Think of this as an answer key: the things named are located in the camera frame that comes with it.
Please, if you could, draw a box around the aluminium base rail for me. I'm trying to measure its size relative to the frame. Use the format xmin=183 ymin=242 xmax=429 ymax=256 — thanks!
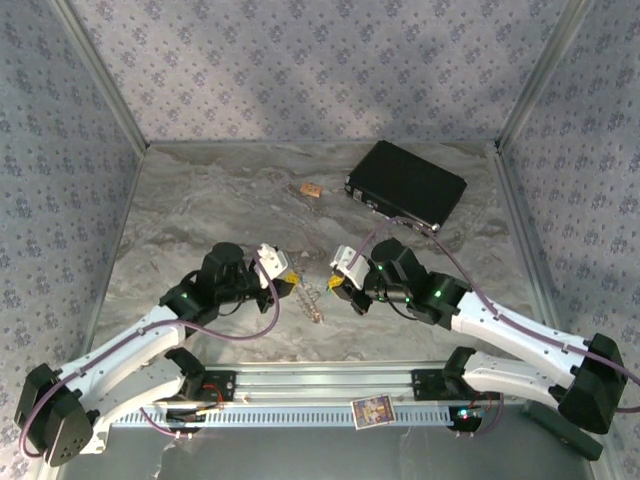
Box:
xmin=199 ymin=363 xmax=599 ymax=405

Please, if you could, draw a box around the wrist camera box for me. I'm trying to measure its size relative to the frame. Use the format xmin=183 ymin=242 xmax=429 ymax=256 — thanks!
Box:
xmin=329 ymin=243 xmax=372 ymax=291
xmin=252 ymin=243 xmax=295 ymax=282

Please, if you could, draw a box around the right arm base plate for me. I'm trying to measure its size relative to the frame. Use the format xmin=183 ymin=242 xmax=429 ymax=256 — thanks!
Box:
xmin=410 ymin=368 xmax=504 ymax=402

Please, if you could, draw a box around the printed card on rail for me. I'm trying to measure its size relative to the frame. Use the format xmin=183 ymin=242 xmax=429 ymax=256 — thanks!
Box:
xmin=351 ymin=393 xmax=396 ymax=430

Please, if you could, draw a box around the black hard case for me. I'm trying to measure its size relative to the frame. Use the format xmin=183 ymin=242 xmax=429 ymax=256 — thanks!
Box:
xmin=344 ymin=139 xmax=469 ymax=237

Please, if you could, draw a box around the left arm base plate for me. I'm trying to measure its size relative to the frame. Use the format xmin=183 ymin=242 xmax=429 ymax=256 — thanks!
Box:
xmin=145 ymin=368 xmax=237 ymax=402

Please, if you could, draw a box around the black bar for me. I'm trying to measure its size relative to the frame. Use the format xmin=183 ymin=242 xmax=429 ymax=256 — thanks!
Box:
xmin=522 ymin=402 xmax=604 ymax=461

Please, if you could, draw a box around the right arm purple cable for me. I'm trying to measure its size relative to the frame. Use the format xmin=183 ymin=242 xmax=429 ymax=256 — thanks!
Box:
xmin=349 ymin=215 xmax=640 ymax=439

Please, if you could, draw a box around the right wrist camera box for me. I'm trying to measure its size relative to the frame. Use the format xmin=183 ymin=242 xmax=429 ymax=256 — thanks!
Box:
xmin=329 ymin=243 xmax=372 ymax=291

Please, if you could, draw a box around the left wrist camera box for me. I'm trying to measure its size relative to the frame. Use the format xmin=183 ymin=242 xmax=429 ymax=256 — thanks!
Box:
xmin=252 ymin=243 xmax=295 ymax=282

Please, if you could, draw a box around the aluminium frame post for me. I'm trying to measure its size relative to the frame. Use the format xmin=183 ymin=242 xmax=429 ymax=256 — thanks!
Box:
xmin=496 ymin=0 xmax=599 ymax=151
xmin=52 ymin=0 xmax=151 ymax=150

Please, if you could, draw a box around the small controller board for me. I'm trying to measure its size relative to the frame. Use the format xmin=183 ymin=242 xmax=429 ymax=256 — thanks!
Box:
xmin=452 ymin=407 xmax=485 ymax=431
xmin=164 ymin=408 xmax=207 ymax=426

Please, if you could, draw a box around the white plastic bracket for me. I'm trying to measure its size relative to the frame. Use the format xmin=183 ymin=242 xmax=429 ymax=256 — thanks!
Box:
xmin=79 ymin=409 xmax=112 ymax=456

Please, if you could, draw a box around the white slotted cable duct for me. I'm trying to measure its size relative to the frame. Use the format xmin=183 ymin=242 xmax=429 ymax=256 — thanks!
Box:
xmin=112 ymin=403 xmax=454 ymax=429

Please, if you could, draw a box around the aluminium side rail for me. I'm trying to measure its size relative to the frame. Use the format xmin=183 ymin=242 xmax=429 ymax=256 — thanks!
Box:
xmin=39 ymin=145 xmax=149 ymax=480
xmin=493 ymin=147 xmax=617 ymax=480

